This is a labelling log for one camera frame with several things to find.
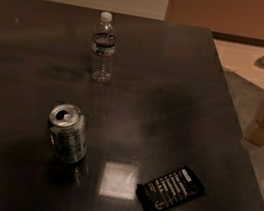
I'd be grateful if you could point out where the black rxbar chocolate wrapper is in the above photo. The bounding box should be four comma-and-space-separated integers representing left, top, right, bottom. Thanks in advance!
136, 166, 205, 211

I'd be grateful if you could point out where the clear plastic water bottle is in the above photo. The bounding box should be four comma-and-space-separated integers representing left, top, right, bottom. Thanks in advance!
91, 11, 117, 84

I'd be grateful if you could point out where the silver soda can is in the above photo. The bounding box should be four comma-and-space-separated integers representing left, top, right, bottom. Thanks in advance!
47, 103, 87, 165

